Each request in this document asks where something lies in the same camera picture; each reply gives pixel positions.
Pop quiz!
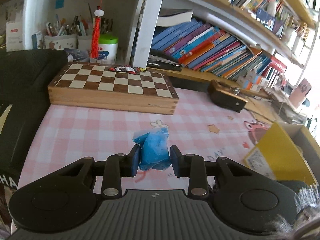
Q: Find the black electric keyboard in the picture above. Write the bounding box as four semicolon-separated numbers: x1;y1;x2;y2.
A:
1;49;68;189

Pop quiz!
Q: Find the pink phone holder cup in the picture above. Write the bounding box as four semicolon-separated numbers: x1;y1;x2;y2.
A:
289;78;312;108

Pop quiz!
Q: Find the brown effects pedal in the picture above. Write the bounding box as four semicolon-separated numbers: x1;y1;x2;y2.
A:
207;80;248;113

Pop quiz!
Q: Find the blue plastic bag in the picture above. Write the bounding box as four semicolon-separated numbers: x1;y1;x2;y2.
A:
132;127;171;171

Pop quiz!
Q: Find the orange white medicine box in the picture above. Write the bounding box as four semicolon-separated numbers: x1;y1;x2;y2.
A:
246;70;268;87

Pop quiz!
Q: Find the white green lid jar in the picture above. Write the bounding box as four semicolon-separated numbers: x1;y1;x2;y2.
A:
97;33;118;64

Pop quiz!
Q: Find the wooden chess board box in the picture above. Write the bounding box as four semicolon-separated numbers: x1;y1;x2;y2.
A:
48;62;179;115

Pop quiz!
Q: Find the white bookshelf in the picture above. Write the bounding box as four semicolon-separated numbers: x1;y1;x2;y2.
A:
0;0;320;95

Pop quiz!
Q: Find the yellow cardboard box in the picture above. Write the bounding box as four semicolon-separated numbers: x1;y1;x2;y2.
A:
244;122;319;185

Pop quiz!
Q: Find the white pen cup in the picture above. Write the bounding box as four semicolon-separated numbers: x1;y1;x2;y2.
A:
44;34;78;50

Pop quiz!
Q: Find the pink checkered tablecloth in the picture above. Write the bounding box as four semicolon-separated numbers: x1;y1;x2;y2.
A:
10;87;278;230

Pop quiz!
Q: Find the red tassel ornament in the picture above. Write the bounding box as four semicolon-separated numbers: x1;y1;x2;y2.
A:
91;0;104;59

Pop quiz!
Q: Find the row of leaning books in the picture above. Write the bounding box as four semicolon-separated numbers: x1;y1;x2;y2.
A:
148;18;272;81

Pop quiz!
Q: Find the stack of papers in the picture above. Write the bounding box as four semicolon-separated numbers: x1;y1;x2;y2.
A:
264;87;313;125

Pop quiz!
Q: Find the smartphone on shelf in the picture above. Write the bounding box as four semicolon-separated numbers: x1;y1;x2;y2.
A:
256;8;284;38

